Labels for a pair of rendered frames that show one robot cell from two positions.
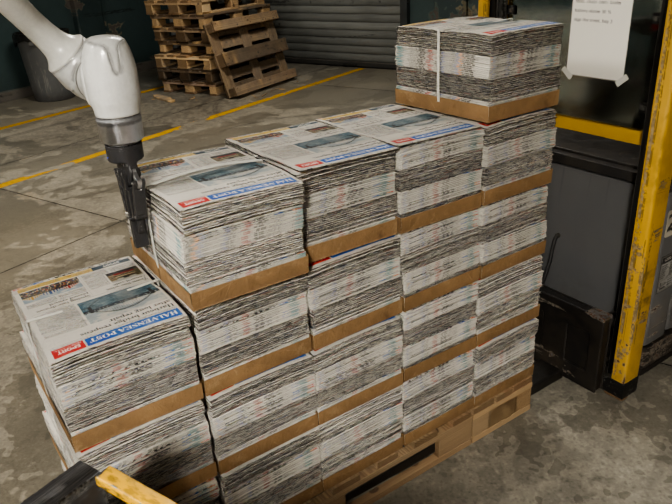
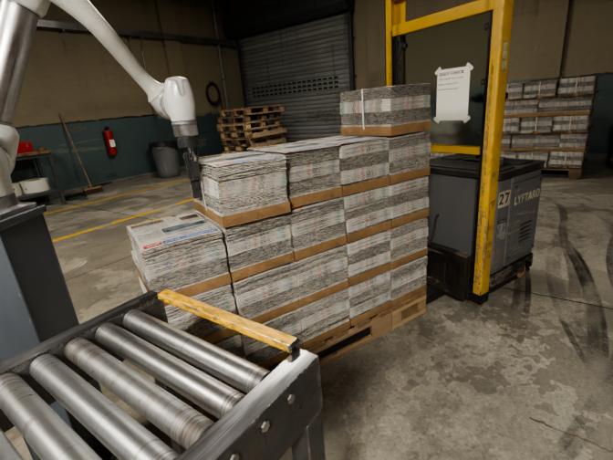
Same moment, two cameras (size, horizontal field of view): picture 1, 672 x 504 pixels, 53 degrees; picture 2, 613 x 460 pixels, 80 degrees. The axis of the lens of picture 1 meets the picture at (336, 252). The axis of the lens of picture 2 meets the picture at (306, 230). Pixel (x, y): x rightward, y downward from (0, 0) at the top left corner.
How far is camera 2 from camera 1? 29 cm
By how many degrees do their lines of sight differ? 7
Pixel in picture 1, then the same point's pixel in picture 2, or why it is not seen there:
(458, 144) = (374, 146)
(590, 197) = (454, 191)
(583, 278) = (453, 238)
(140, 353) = (193, 251)
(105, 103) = (176, 111)
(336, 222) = (306, 185)
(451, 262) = (374, 215)
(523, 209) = (414, 189)
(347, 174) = (311, 158)
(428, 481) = (367, 349)
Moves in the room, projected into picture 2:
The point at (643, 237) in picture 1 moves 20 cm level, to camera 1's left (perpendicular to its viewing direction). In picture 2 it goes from (484, 205) to (448, 208)
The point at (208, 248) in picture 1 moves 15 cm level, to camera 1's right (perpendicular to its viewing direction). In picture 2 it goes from (232, 191) to (273, 188)
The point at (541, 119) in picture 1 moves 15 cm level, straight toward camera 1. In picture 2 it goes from (421, 137) to (420, 140)
